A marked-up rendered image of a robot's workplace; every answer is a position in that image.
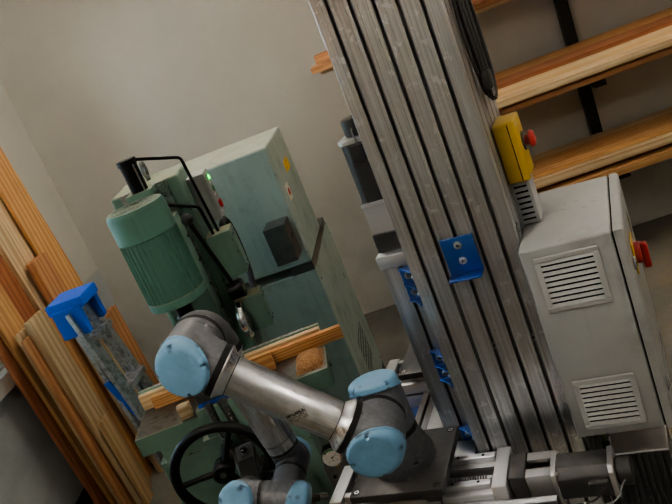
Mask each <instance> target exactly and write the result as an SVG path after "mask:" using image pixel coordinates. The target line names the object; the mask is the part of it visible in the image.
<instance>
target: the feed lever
mask: <svg viewBox="0 0 672 504"><path fill-rule="evenodd" d="M193 220H194V219H193V216H192V215H191V214H189V213H185V214H183V215H182V216H181V223H182V224H183V225H185V226H189V227H190V229H191V230H192V232H193V233H194V234H195V236H196V237H197V238H198V240H199V241H200V243H201V244H202V245H203V247H204V248H205V250H206V251H207V252H208V254H209V255H210V257H211V258H212V259H213V261H214V262H215V263H216V265H217V266H218V268H219V269H220V270H221V272H222V273H223V275H224V276H225V277H226V279H227V280H228V283H226V289H227V292H228V294H229V296H230V298H231V299H232V300H236V299H239V298H241V297H244V296H247V289H246V286H245V283H244V281H243V280H242V279H241V278H238V279H235V280H233V279H232V278H231V276H230V275H229V274H228V272H227V271H226V269H225V268H224V267H223V265H222V264H221V262H220V261H219V260H218V258H217V257H216V255H215V254H214V252H213V251H212V250H211V248H210V247H209V245H208V244H207V243H206V241H205V240H204V238H203V237H202V236H201V234H200V233H199V231H198V230H197V228H196V227H195V226H194V224H193Z"/></svg>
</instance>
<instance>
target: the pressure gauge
mask: <svg viewBox="0 0 672 504"><path fill-rule="evenodd" d="M335 454H336V455H335ZM334 455H335V456H334ZM333 456H334V457H333ZM331 457H333V459H331ZM342 460H343V455H342V454H339V453H337V452H335V451H333V450H332V447H331V445H330V444H327V445H325V446H324V447H323V448H322V450H321V461H322V463H323V464H324V465H325V466H327V467H336V468H337V467H339V466H340V463H341V462H342Z"/></svg>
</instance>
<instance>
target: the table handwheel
mask: <svg viewBox="0 0 672 504"><path fill-rule="evenodd" d="M219 432H225V440H224V444H222V445H221V448H220V455H219V458H218V459H216V460H215V462H214V465H213V471H211V472H209V473H207V474H204V475H202V476H199V477H197V478H194V479H192V480H189V481H186V482H182V479H181V475H180V463H181V459H182V457H183V454H184V453H185V451H186V450H187V448H188V447H189V446H190V445H191V444H192V443H193V442H195V441H196V440H198V439H199V438H201V437H203V436H206V435H209V434H213V433H219ZM232 433H235V434H239V435H242V436H244V437H246V438H248V439H250V440H251V441H253V442H254V443H255V444H256V445H257V446H258V447H259V448H260V449H261V450H262V452H263V453H264V454H265V455H266V456H267V461H268V470H269V471H272V470H275V467H276V465H275V463H274V462H273V460H272V459H271V457H270V456H269V454H268V453H267V451H266V450H265V448H264V447H263V445H262V444H261V442H260V441H259V439H258V438H257V436H256V434H255V433H254V431H253V430H252V428H251V427H248V426H246V425H243V424H240V423H236V422H227V421H220V422H212V423H208V424H205V425H202V426H199V427H197V428H195V429H194V430H192V431H190V432H189V433H188V434H186V435H185V436H184V437H183V438H182V439H181V440H180V441H179V443H178V444H177V446H176V447H175V449H174V451H173V453H172V456H171V459H170V464H169V475H170V480H171V483H172V486H173V488H174V490H175V492H176V494H177V495H178V496H179V498H180V499H181V500H182V501H183V502H184V503H185V504H207V503H204V502H202V501H200V500H199V499H197V498H196V497H194V496H193V495H192V494H191V493H190V492H189V491H188V490H187V489H186V488H188V487H191V486H193V485H195V484H198V483H200V482H203V481H206V480H209V479H212V478H213V479H214V480H215V481H216V482H217V483H220V484H227V483H229V482H231V481H232V480H237V479H240V476H239V475H237V474H236V473H235V469H236V464H235V462H234V460H233V459H232V455H231V454H230V453H229V450H230V441H231V434H232Z"/></svg>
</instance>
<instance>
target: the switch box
mask: <svg viewBox="0 0 672 504"><path fill-rule="evenodd" d="M190 174H191V176H192V177H193V179H194V181H195V183H196V185H197V187H198V189H199V191H200V193H201V195H202V197H203V199H204V201H205V203H206V205H207V207H208V209H209V211H210V213H211V214H212V216H213V218H214V220H215V221H217V220H219V219H222V218H223V215H224V212H225V209H224V207H222V206H220V204H219V202H218V200H219V199H220V198H219V196H218V193H217V191H216V189H215V192H216V196H215V194H214V193H215V192H214V191H213V189H212V186H211V185H214V184H213V182H212V180H211V178H210V180H209V179H208V178H207V175H206V174H209V173H208V171H207V169H206V168H203V169H200V170H198V171H195V172H193V173H190ZM209 181H211V183H209ZM186 182H187V185H188V187H189V189H190V191H191V193H192V195H193V198H194V200H195V202H196V204H197V205H198V206H200V207H201V209H202V210H203V212H204V214H205V216H206V218H207V220H208V221H209V223H212V221H211V220H210V218H209V216H208V214H207V212H206V210H205V208H204V206H203V204H202V202H201V200H200V198H199V196H198V194H197V192H196V190H195V188H194V187H193V185H192V183H191V181H190V179H189V177H187V179H186ZM222 208H223V212H222Z"/></svg>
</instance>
